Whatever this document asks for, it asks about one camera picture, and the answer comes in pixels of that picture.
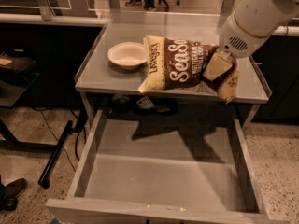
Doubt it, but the dark item under counter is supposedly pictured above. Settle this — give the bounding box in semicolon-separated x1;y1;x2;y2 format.
111;94;130;113

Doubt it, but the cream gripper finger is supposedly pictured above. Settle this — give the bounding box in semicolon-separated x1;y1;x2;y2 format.
202;51;233;81

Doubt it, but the black floor cable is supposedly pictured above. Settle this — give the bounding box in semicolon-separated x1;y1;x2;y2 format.
29;105;89;173

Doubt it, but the brown shoe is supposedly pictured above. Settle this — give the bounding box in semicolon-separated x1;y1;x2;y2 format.
0;178;28;211

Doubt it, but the grey open top drawer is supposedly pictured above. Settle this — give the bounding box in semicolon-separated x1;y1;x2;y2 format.
46;110;280;224

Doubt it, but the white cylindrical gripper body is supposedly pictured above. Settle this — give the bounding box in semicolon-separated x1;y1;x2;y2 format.
219;0;299;58

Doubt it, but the black side table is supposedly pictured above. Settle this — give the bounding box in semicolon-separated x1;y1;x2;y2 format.
0;51;73;189

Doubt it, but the grey counter cabinet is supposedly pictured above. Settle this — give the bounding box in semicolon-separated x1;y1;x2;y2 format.
76;11;271;125

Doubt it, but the white paper bowl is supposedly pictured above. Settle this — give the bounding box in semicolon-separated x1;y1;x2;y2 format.
107;42;146;70

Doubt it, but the brown chip bag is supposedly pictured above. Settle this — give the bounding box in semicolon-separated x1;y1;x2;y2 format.
138;35;239;103

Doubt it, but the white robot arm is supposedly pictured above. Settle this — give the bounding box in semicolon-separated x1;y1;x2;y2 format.
203;0;299;81

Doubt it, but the white tagged item under counter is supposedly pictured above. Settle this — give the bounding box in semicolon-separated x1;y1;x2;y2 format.
136;96;154;110

